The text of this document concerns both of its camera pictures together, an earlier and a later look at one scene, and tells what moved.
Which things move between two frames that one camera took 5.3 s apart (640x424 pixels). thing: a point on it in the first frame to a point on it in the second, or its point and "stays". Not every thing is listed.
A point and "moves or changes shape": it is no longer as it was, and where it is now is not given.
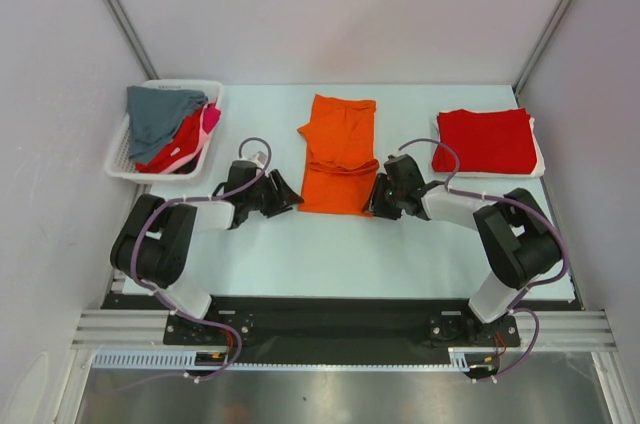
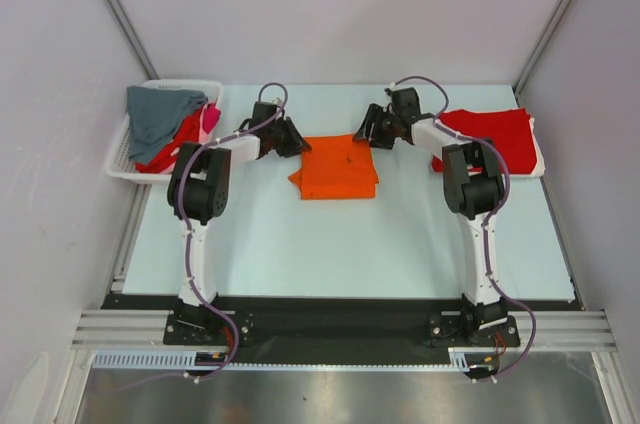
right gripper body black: (385, 196) to (377, 125)
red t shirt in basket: (185, 141) stays
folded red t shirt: (485, 141) stays
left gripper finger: (285, 196) to (292, 141)
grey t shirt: (156, 116) stays
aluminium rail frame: (546, 330) stays
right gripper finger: (378, 199) to (369, 127)
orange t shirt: (340, 157) moves or changes shape
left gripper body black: (262, 197) to (275, 133)
